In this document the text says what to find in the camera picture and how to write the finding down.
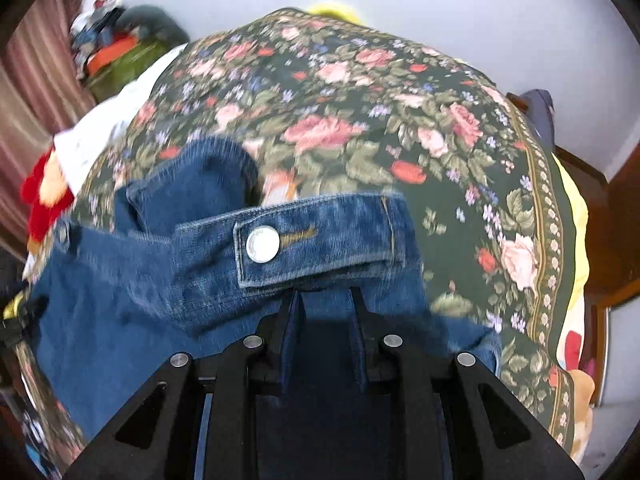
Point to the blue denim jacket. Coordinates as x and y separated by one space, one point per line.
194 264

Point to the brown wooden door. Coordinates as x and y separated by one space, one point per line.
612 239

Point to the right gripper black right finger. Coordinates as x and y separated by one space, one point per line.
449 418

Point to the red plush toy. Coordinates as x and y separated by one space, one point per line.
48 195

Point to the cream patterned blanket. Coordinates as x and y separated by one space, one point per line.
568 354

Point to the yellow blanket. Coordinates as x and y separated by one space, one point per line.
580 217

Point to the white light blue shirt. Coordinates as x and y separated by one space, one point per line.
78 148

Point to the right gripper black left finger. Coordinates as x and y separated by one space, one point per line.
197 417

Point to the dark blue hanging garment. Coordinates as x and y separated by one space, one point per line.
540 112

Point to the striped pink curtain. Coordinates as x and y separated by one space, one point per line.
40 96

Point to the floral dark green bedspread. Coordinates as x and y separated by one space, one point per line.
326 107

